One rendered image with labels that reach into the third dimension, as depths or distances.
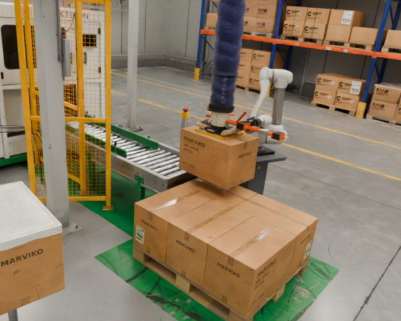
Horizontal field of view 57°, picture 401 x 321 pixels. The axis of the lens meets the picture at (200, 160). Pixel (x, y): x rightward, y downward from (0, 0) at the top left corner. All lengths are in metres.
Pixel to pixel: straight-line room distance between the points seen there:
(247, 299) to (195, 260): 0.48
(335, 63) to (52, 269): 10.54
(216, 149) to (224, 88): 0.52
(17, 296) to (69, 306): 0.97
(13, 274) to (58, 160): 1.69
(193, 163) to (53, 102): 1.31
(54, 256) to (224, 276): 1.21
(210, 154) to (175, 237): 0.79
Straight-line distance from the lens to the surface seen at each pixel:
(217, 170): 3.24
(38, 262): 2.07
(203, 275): 2.89
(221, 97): 3.23
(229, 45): 3.16
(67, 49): 3.33
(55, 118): 3.43
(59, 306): 3.08
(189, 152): 3.42
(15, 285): 2.10
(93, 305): 3.04
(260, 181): 4.07
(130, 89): 6.68
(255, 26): 11.40
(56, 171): 3.59
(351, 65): 11.62
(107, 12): 3.68
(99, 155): 4.24
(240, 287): 2.70
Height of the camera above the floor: 2.06
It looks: 21 degrees down
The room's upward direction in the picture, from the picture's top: 5 degrees clockwise
